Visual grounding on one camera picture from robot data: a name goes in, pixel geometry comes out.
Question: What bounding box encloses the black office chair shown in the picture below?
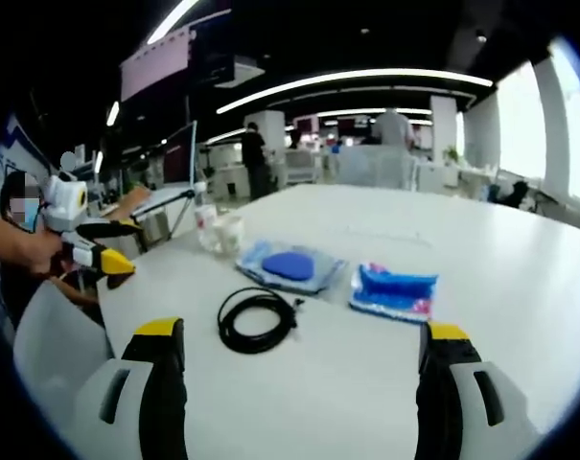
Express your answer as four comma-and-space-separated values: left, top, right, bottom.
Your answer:
498, 180, 530, 210

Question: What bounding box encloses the white mesh chair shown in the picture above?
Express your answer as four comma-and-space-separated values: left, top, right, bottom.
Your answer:
336, 145, 418, 192

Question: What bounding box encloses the clear plastic water bottle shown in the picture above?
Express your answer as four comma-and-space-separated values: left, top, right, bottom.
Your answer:
193, 180, 220, 253

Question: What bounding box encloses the white office chair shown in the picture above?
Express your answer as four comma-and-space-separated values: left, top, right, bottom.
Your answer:
284, 148, 319, 186

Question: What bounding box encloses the pink hanging screen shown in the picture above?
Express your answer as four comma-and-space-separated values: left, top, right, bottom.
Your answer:
119, 23, 197, 102

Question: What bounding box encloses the white paper cup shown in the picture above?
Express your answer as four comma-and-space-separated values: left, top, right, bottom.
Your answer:
212, 215, 245, 255

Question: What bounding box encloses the wall poster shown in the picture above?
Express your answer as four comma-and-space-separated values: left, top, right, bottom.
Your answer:
0, 112, 51, 193

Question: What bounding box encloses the curved ceiling light strip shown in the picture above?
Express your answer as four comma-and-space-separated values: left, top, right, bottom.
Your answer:
216, 69, 495, 115

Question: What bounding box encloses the blue pad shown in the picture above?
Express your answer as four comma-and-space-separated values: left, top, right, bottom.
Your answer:
235, 239, 346, 294

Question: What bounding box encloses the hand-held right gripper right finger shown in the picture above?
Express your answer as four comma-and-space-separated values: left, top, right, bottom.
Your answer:
415, 320, 543, 460

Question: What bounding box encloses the white table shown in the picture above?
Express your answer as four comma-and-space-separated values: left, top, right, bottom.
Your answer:
97, 184, 580, 460

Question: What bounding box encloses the person's left hand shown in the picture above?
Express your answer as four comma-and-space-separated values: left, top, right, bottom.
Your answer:
28, 229, 68, 277

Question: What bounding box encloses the blue tissue pack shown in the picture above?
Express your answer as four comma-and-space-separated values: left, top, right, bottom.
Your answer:
349, 261, 439, 325

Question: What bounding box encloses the black cable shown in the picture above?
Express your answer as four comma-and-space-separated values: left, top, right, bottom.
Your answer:
217, 286, 304, 355

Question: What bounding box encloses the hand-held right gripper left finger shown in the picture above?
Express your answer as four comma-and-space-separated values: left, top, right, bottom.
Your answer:
71, 316, 189, 460

